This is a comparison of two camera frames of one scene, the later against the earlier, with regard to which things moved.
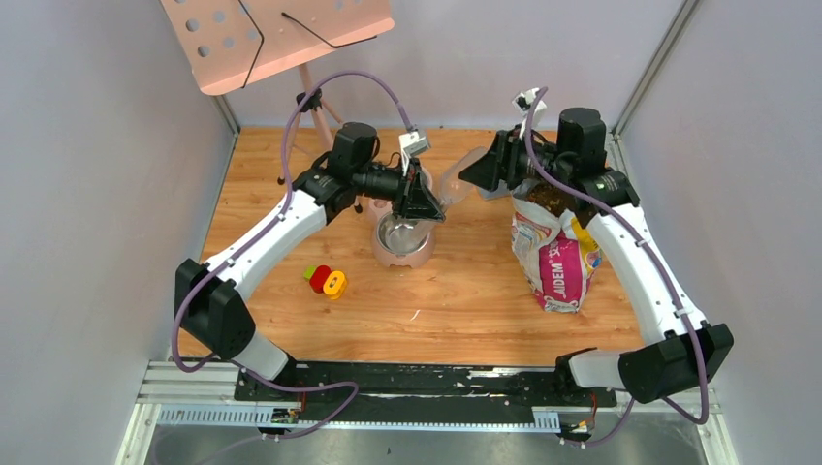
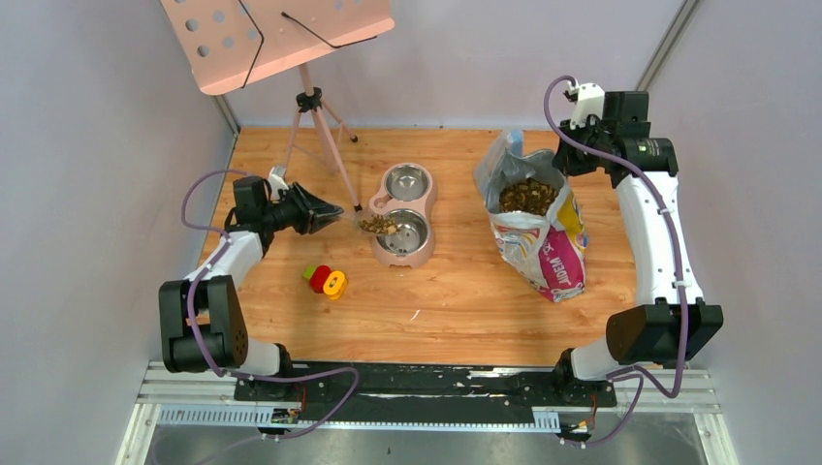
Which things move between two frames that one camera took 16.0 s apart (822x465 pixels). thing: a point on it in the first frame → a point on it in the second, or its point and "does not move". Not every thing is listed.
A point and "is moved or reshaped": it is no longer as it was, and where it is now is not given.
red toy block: x=318 y=276 does not move
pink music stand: x=232 y=43 does not move
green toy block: x=309 y=272 does not move
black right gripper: x=501 y=163 → x=566 y=162
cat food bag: x=557 y=255 is moved or reshaped
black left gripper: x=406 y=186 → x=301 y=209
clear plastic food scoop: x=454 y=189 → x=377 y=224
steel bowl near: x=401 y=235 does not move
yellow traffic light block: x=334 y=285 does not move
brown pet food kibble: x=554 y=199 → x=527 y=196
